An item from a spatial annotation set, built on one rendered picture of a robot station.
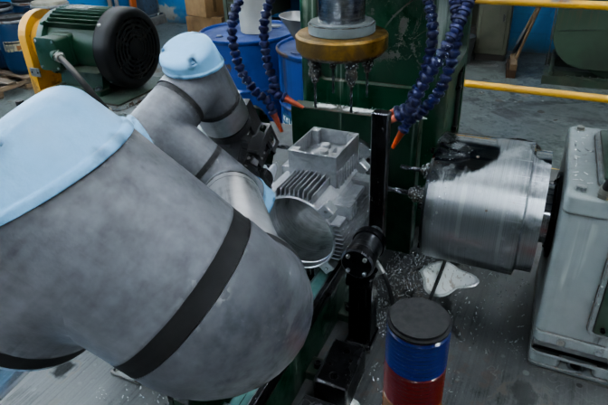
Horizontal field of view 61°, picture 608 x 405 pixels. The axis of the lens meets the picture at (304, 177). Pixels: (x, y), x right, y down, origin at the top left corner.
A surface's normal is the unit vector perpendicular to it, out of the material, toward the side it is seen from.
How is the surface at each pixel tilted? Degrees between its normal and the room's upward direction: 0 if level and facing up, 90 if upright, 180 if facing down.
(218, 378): 97
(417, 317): 0
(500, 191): 51
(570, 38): 86
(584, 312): 89
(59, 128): 46
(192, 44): 30
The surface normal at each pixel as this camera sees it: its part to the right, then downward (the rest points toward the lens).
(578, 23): -0.42, 0.45
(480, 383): -0.04, -0.88
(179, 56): -0.24, -0.54
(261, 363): 0.66, 0.41
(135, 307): 0.20, 0.19
